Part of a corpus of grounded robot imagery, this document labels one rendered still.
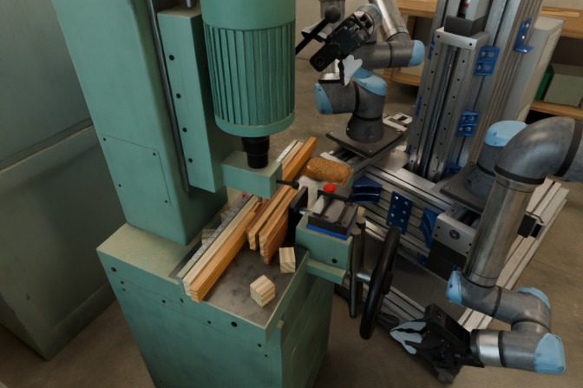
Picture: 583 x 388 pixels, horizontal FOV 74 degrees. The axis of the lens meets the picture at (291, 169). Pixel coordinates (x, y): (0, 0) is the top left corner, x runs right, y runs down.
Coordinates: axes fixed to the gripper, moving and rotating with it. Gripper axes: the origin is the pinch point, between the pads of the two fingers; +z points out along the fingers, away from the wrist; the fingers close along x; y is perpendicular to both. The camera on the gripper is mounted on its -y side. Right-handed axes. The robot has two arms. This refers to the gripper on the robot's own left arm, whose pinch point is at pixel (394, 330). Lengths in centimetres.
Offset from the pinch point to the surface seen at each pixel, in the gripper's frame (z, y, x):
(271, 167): 14, -50, 2
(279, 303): 10.7, -27.9, -18.9
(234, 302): 18.2, -32.1, -23.3
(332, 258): 5.9, -25.9, -2.3
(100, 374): 124, 13, -26
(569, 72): -45, 42, 285
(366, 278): 2.8, -15.2, 2.5
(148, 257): 52, -39, -17
